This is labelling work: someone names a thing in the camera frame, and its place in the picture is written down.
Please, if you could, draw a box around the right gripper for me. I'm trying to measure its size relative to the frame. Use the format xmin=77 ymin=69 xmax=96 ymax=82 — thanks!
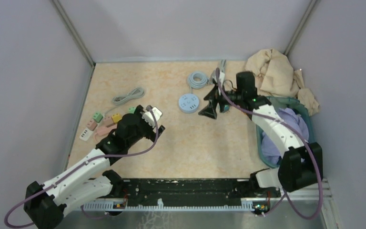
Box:
xmin=199 ymin=83 xmax=244 ymax=118

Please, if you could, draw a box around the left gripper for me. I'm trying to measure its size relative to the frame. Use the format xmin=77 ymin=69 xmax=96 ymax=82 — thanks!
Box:
xmin=126 ymin=104 xmax=164 ymax=147

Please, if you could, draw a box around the round blue socket hub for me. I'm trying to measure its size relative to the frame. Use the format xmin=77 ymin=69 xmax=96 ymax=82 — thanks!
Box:
xmin=178 ymin=93 xmax=200 ymax=114

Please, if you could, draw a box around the pink power strip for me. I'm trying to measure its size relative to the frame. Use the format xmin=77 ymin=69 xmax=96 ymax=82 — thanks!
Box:
xmin=96 ymin=125 xmax=117 ymax=136

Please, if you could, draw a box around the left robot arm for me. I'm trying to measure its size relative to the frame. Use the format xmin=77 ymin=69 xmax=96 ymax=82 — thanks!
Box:
xmin=23 ymin=105 xmax=165 ymax=229

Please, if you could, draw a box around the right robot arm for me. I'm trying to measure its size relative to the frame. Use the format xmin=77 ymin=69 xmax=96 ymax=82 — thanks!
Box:
xmin=199 ymin=68 xmax=323 ymax=197

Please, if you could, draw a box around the green plug adapter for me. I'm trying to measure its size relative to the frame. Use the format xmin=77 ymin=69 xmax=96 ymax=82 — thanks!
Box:
xmin=92 ymin=112 xmax=103 ymax=123
xmin=128 ymin=107 xmax=136 ymax=114

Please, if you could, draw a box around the yellow plug adapter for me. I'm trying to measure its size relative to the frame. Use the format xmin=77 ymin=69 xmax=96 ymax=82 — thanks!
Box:
xmin=111 ymin=113 xmax=122 ymax=124

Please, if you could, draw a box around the brown plug adapter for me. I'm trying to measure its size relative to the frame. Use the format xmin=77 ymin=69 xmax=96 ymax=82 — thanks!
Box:
xmin=103 ymin=116 xmax=114 ymax=126

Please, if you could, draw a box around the teal plastic basket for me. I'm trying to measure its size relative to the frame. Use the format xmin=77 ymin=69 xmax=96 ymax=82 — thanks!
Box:
xmin=256 ymin=96 xmax=315 ymax=168

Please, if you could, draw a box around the pink adapter on strip end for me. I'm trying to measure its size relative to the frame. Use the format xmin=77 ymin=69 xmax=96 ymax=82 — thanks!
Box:
xmin=86 ymin=119 xmax=98 ymax=131

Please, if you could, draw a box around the beige cloth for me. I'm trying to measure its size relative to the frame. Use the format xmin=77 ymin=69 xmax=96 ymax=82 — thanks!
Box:
xmin=244 ymin=49 xmax=320 ymax=116

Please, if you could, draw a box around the white usb charger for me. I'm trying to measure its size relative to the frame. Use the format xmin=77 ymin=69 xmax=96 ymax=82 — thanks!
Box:
xmin=79 ymin=127 xmax=94 ymax=142

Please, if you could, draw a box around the lavender cloth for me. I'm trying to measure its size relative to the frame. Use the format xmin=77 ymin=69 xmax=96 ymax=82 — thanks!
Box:
xmin=260 ymin=108 xmax=309 ymax=166

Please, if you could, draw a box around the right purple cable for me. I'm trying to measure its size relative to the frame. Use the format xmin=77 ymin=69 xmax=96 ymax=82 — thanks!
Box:
xmin=215 ymin=68 xmax=324 ymax=221

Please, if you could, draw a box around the purple cable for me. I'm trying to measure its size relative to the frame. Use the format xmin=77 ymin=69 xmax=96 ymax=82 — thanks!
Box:
xmin=215 ymin=68 xmax=324 ymax=221
xmin=4 ymin=109 xmax=159 ymax=228

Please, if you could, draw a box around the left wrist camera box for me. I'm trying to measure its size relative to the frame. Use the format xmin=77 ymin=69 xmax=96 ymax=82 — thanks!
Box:
xmin=142 ymin=107 xmax=163 ymax=126

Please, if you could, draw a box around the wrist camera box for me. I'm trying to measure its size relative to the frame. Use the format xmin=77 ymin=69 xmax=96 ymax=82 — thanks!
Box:
xmin=214 ymin=71 xmax=225 ymax=86
xmin=142 ymin=107 xmax=163 ymax=126

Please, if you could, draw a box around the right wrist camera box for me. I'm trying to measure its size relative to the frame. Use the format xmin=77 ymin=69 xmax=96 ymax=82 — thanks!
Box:
xmin=214 ymin=71 xmax=225 ymax=86

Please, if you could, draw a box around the grey power strip cable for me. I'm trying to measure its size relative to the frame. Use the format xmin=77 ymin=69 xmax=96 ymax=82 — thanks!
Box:
xmin=217 ymin=59 xmax=228 ymax=75

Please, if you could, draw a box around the grey bundled cable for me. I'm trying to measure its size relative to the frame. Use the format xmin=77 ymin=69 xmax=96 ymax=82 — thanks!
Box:
xmin=112 ymin=87 xmax=145 ymax=106

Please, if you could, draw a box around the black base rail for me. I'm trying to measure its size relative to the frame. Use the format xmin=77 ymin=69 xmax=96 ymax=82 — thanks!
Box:
xmin=107 ymin=178 xmax=281 ymax=207

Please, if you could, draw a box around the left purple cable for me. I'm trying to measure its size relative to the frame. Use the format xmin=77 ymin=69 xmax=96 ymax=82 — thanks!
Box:
xmin=4 ymin=109 xmax=159 ymax=228

